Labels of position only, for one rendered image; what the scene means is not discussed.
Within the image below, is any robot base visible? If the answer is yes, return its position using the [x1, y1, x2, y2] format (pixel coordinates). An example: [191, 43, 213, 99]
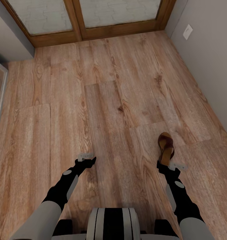
[52, 219, 181, 240]

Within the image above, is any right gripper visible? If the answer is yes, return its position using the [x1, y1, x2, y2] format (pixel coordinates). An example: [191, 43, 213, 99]
[157, 160, 180, 178]

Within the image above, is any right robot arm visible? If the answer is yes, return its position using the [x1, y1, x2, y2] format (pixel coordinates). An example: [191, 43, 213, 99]
[157, 160, 215, 240]

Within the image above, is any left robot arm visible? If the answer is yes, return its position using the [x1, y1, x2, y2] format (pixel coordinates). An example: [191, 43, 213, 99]
[8, 154, 96, 240]

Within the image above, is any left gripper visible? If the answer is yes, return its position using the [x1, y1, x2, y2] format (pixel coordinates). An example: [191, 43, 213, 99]
[75, 157, 96, 172]

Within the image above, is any sandal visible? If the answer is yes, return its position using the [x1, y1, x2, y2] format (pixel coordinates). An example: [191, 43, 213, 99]
[158, 132, 174, 166]

